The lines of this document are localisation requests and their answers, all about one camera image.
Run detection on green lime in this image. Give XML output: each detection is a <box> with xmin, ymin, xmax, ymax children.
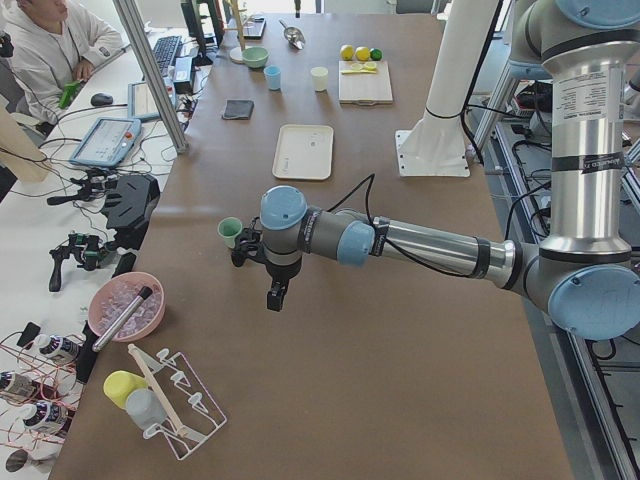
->
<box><xmin>370</xmin><ymin>48</ymin><xmax>383</xmax><ymax>61</ymax></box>

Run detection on aluminium frame post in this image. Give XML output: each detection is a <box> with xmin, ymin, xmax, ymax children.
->
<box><xmin>113</xmin><ymin>0</ymin><xmax>188</xmax><ymax>154</ymax></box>

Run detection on yellow lemon left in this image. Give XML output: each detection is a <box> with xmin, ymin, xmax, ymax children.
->
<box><xmin>340</xmin><ymin>44</ymin><xmax>354</xmax><ymax>61</ymax></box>

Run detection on blue teach pendant tablet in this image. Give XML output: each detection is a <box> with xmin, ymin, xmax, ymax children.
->
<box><xmin>69</xmin><ymin>117</ymin><xmax>141</xmax><ymax>168</ymax></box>

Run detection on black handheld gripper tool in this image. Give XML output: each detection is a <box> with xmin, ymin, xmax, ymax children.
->
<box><xmin>48</xmin><ymin>232</ymin><xmax>115</xmax><ymax>292</ymax></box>

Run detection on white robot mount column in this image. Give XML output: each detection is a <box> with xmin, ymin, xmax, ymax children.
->
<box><xmin>396</xmin><ymin>0</ymin><xmax>502</xmax><ymax>177</ymax></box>

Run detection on green bowl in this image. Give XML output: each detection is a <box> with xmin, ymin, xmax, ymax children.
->
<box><xmin>242</xmin><ymin>46</ymin><xmax>269</xmax><ymax>69</ymax></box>

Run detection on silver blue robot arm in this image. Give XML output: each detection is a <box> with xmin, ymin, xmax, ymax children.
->
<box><xmin>231</xmin><ymin>1</ymin><xmax>639</xmax><ymax>340</ymax></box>

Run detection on person in white hoodie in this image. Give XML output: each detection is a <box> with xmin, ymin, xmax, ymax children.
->
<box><xmin>1</xmin><ymin>1</ymin><xmax>124</xmax><ymax>125</ymax></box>

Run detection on yellow cup on rack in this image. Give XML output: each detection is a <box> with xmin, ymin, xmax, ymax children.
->
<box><xmin>103</xmin><ymin>370</ymin><xmax>148</xmax><ymax>409</ymax></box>

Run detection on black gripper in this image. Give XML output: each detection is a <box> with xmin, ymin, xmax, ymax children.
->
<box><xmin>231</xmin><ymin>227</ymin><xmax>302</xmax><ymax>311</ymax></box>

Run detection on black keyboard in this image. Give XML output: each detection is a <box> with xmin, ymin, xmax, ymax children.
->
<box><xmin>152</xmin><ymin>35</ymin><xmax>182</xmax><ymax>72</ymax></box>

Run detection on cream plastic tray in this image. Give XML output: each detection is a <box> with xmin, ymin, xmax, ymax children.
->
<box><xmin>272</xmin><ymin>124</ymin><xmax>334</xmax><ymax>181</ymax></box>

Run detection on cream cup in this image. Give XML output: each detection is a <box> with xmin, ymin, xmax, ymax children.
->
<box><xmin>310</xmin><ymin>66</ymin><xmax>329</xmax><ymax>92</ymax></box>

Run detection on metal scoop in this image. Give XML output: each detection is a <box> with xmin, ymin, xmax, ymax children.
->
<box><xmin>279</xmin><ymin>19</ymin><xmax>306</xmax><ymax>50</ymax></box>

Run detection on wooden mug tree stand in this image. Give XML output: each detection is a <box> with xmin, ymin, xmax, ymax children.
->
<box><xmin>225</xmin><ymin>0</ymin><xmax>249</xmax><ymax>64</ymax></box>

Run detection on wooden cutting board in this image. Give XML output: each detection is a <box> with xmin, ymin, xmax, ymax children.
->
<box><xmin>338</xmin><ymin>60</ymin><xmax>393</xmax><ymax>105</ymax></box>

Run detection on white wire cup rack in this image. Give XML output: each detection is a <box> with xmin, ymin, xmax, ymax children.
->
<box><xmin>137</xmin><ymin>346</ymin><xmax>228</xmax><ymax>461</ymax></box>

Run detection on pink bowl with ice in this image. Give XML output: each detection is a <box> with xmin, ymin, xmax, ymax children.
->
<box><xmin>88</xmin><ymin>272</ymin><xmax>166</xmax><ymax>343</ymax></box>

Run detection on dark grey cloth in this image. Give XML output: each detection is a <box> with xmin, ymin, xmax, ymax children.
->
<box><xmin>222</xmin><ymin>99</ymin><xmax>254</xmax><ymax>120</ymax></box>

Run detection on yellow lemon middle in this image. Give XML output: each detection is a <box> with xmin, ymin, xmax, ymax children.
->
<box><xmin>354</xmin><ymin>46</ymin><xmax>371</xmax><ymax>62</ymax></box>

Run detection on wooden stick on rack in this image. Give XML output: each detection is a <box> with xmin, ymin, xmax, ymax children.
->
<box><xmin>128</xmin><ymin>343</ymin><xmax>188</xmax><ymax>438</ymax></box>

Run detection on black computer mouse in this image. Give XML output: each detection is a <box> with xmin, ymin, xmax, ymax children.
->
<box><xmin>90</xmin><ymin>93</ymin><xmax>113</xmax><ymax>107</ymax></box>

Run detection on grey cup on rack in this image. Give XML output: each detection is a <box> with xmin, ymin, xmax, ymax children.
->
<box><xmin>125</xmin><ymin>388</ymin><xmax>168</xmax><ymax>430</ymax></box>

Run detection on light blue cup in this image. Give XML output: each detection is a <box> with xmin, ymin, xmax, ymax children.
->
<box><xmin>263</xmin><ymin>65</ymin><xmax>281</xmax><ymax>91</ymax></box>

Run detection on green cup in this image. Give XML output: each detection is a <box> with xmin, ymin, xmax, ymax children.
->
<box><xmin>217</xmin><ymin>217</ymin><xmax>243</xmax><ymax>249</ymax></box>

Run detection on yellow lemon slices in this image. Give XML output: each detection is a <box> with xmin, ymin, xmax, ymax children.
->
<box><xmin>340</xmin><ymin>61</ymin><xmax>378</xmax><ymax>75</ymax></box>

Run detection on metal muddler stick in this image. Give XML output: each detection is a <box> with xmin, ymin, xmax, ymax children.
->
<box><xmin>92</xmin><ymin>286</ymin><xmax>153</xmax><ymax>353</ymax></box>

